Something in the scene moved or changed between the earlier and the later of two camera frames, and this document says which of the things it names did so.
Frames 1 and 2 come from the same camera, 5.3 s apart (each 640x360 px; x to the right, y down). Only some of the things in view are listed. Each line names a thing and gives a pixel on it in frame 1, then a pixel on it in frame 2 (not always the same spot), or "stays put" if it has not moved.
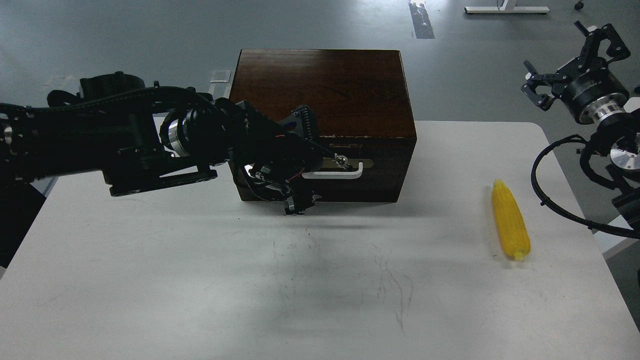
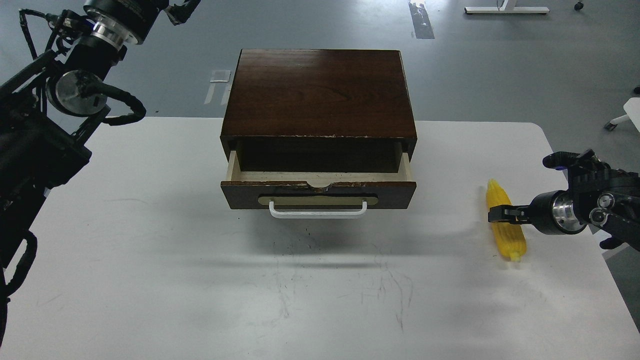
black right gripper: x=592 y=97 -> x=554 y=212
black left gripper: x=273 y=159 -> x=118 y=23
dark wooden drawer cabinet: x=362 y=104 stays put
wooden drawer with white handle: x=361 y=165 -> x=317 y=195
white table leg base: x=507 y=6 stays put
